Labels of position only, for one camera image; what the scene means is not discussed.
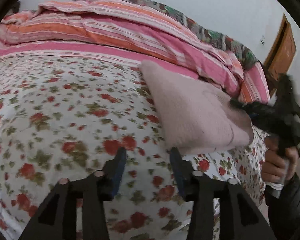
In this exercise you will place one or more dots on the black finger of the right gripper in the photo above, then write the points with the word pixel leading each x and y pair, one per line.
pixel 242 107

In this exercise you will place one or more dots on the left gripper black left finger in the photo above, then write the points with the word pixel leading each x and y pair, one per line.
pixel 56 217

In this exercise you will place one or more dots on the pink knit sweater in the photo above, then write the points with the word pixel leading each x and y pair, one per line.
pixel 195 115

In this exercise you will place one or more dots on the person's right hand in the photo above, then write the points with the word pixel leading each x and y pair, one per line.
pixel 276 168

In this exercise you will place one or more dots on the black jacket sleeve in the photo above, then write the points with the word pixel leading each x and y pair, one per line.
pixel 284 212

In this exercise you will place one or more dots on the patterned dark blanket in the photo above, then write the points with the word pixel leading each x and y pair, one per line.
pixel 218 40

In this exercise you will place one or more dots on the floral bed sheet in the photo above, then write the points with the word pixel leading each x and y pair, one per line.
pixel 64 117

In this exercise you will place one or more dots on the pink striped quilt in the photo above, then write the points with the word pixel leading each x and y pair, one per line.
pixel 137 28

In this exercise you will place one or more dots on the white wall switch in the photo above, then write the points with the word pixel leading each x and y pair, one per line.
pixel 262 40

